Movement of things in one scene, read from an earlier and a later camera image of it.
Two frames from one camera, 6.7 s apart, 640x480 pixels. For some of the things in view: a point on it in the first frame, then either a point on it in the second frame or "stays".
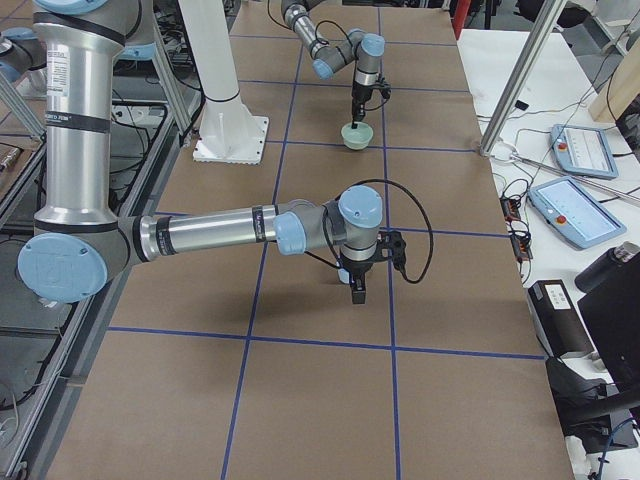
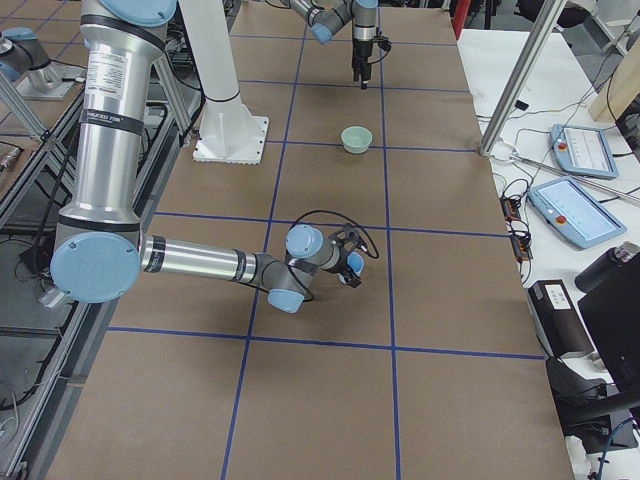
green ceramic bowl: x=358 y=138 stays
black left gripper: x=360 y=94 to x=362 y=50
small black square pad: x=521 y=105 stays
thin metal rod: x=581 y=178 stays
